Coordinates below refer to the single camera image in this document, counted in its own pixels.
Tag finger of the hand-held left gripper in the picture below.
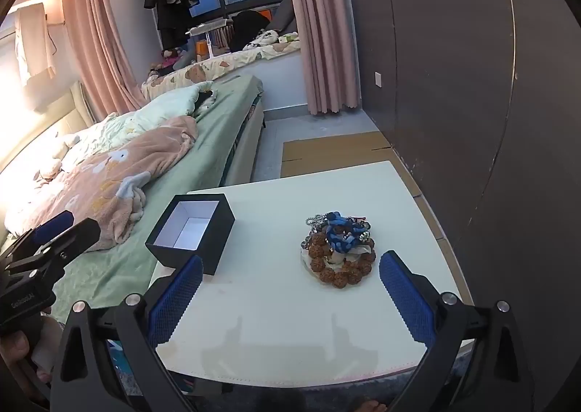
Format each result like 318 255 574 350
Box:
4 218 101 275
18 211 76 250

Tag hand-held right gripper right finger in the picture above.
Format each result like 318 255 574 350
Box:
378 251 536 412

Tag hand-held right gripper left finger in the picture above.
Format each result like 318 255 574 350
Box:
50 254 205 412

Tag white butterfly pendant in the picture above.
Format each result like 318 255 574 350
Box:
328 243 375 266

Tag black gift box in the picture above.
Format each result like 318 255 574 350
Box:
145 193 236 277

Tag brown bead bracelet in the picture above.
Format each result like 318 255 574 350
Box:
301 233 377 289

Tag blue braided bracelet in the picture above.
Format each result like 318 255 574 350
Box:
326 211 370 255

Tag silver chain necklace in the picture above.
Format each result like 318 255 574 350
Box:
304 213 333 233

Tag person's left hand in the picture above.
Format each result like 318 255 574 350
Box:
0 317 64 390

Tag pink floral fleece blanket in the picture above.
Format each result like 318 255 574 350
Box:
4 116 199 252

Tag beige padded headboard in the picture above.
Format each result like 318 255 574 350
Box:
0 81 97 179

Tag light green quilt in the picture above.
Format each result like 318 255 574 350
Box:
59 81 215 173

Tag flattened cardboard sheets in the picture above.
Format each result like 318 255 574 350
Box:
280 131 448 241

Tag bed with green sheet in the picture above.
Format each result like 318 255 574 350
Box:
0 74 266 326

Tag white hanging garment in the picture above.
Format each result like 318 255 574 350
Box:
13 1 58 87

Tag pink curtain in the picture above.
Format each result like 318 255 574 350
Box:
61 0 148 115
280 0 362 115

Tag plush toys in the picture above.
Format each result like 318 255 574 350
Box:
149 46 186 76

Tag printed bay window mattress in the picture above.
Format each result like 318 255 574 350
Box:
141 31 303 99

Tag white drying rack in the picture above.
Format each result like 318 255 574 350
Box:
187 19 233 60

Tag black bag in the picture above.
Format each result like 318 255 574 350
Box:
229 10 273 52

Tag grey pillow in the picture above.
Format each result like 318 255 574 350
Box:
265 0 298 36

